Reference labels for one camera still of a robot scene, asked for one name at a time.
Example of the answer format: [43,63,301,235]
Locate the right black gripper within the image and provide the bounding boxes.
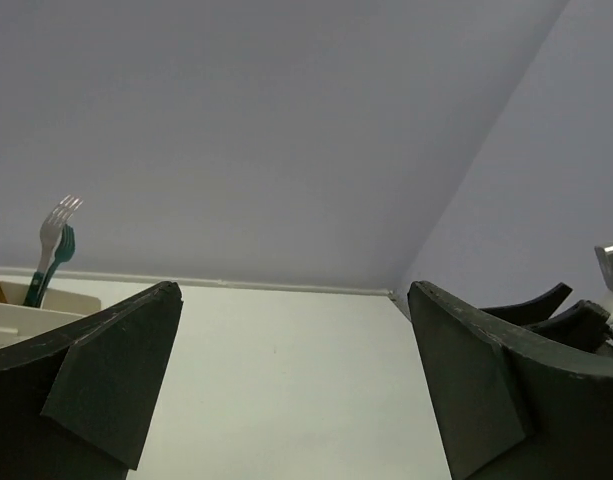
[482,282,613,356]

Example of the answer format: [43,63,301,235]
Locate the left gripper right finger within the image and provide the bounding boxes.
[407,281,613,479]

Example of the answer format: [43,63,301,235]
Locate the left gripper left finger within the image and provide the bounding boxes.
[0,281,182,479]

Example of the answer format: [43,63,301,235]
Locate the teal fork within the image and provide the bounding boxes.
[23,224,76,308]

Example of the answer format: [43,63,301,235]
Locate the pink handled silver fork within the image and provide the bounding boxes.
[35,195,84,281]

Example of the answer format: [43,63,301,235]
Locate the white utensil organizer tray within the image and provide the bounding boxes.
[0,281,102,349]

